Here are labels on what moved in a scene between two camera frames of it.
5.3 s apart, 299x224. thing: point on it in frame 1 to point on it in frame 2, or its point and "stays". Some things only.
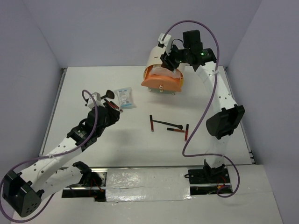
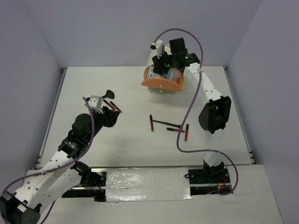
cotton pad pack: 125,98 to 150,73
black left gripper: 113,114 stays
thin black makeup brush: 180,126 stays
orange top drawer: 164,82 stays
